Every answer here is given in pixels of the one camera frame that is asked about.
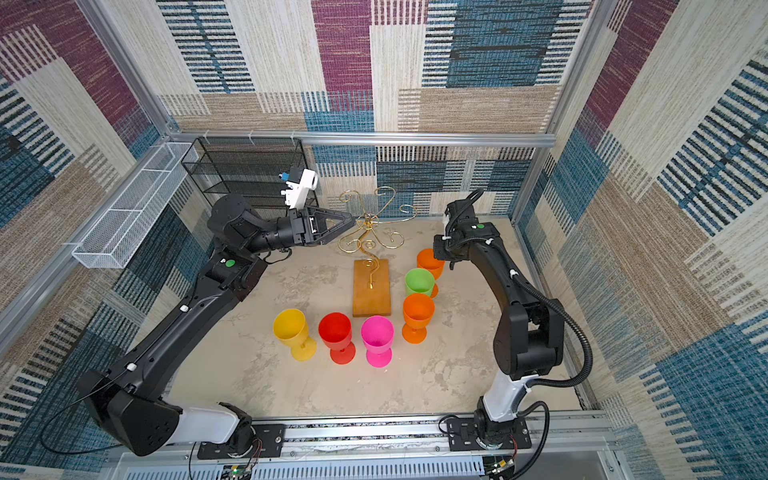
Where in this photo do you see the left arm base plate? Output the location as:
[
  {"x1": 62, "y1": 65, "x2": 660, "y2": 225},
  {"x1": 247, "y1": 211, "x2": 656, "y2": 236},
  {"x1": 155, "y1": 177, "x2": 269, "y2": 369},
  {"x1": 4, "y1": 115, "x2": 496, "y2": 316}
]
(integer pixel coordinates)
[{"x1": 196, "y1": 423, "x2": 286, "y2": 460}]

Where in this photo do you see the orange wine glass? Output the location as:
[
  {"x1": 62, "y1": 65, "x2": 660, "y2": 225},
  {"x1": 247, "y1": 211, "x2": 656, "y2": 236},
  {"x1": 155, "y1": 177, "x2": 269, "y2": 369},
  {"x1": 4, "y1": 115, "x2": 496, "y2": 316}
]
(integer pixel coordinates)
[
  {"x1": 402, "y1": 293, "x2": 435, "y2": 344},
  {"x1": 417, "y1": 249, "x2": 445, "y2": 298}
]

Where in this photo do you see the black mesh shelf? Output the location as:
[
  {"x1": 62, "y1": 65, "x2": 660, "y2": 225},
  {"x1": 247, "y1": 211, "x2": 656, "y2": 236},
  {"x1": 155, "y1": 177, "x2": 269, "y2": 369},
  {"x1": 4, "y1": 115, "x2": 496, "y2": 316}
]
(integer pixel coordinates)
[{"x1": 181, "y1": 137, "x2": 309, "y2": 214}]

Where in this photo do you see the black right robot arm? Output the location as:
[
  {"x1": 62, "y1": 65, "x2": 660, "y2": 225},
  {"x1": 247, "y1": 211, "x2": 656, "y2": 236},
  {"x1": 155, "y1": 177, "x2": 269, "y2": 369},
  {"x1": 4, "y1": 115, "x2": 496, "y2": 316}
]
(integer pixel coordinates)
[{"x1": 433, "y1": 188, "x2": 594, "y2": 449}]

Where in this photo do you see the gold wire glass rack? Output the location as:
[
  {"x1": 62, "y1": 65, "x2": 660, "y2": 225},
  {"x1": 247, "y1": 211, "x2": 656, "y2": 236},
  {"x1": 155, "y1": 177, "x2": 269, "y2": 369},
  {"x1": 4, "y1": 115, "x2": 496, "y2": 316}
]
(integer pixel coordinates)
[{"x1": 338, "y1": 186, "x2": 418, "y2": 268}]

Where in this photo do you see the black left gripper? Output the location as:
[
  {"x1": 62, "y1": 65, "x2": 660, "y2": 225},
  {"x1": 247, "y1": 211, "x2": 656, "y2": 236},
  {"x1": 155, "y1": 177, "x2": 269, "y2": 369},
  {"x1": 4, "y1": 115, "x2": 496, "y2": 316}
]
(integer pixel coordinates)
[{"x1": 243, "y1": 213, "x2": 353, "y2": 262}]

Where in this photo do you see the white mesh wall basket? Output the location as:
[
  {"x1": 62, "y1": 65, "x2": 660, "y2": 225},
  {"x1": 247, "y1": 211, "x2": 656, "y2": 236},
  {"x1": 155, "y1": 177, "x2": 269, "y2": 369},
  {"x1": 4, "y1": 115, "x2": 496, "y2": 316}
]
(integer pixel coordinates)
[{"x1": 72, "y1": 142, "x2": 191, "y2": 269}]

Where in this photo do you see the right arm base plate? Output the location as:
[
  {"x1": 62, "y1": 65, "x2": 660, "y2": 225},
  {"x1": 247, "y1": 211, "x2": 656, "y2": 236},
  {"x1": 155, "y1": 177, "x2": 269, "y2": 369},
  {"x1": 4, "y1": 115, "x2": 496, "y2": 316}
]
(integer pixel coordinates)
[{"x1": 442, "y1": 417, "x2": 533, "y2": 451}]

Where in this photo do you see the green wine glass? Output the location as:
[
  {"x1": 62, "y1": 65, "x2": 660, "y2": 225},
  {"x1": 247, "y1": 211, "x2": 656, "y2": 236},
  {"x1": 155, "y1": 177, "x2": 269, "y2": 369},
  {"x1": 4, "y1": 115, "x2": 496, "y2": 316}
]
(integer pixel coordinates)
[{"x1": 405, "y1": 268, "x2": 435, "y2": 297}]

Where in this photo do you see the aluminium front rail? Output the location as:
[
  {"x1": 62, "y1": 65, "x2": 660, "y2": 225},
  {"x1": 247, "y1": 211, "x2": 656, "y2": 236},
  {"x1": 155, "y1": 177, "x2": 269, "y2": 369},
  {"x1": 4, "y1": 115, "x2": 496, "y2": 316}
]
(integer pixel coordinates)
[{"x1": 100, "y1": 411, "x2": 633, "y2": 479}]

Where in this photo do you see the red wine glass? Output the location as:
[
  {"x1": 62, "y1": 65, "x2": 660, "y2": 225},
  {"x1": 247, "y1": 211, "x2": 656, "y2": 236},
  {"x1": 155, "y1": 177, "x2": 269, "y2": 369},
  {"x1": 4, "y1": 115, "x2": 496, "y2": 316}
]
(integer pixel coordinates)
[{"x1": 318, "y1": 312, "x2": 356, "y2": 365}]

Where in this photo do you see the yellow wine glass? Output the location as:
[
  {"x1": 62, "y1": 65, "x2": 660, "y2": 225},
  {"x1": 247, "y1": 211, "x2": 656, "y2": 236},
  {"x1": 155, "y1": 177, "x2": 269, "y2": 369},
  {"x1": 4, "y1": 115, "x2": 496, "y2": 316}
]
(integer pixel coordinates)
[{"x1": 273, "y1": 309, "x2": 317, "y2": 362}]

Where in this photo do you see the pink wine glass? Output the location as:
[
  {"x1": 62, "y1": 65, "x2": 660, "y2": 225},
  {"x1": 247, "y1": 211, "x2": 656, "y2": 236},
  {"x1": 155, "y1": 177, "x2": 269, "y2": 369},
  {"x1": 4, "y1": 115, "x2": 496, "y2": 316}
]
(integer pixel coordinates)
[{"x1": 361, "y1": 316, "x2": 394, "y2": 368}]

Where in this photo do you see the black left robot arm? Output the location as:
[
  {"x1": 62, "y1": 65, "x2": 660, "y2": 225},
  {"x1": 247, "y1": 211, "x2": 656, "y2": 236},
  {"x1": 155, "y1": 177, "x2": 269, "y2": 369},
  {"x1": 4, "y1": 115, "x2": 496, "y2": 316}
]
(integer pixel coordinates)
[{"x1": 77, "y1": 194, "x2": 355, "y2": 457}]

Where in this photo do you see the orange wooden rack base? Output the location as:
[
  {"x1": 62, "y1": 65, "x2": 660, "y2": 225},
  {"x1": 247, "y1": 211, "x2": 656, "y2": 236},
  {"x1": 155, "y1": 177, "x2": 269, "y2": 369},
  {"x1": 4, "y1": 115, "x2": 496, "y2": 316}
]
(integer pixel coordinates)
[{"x1": 352, "y1": 259, "x2": 392, "y2": 317}]

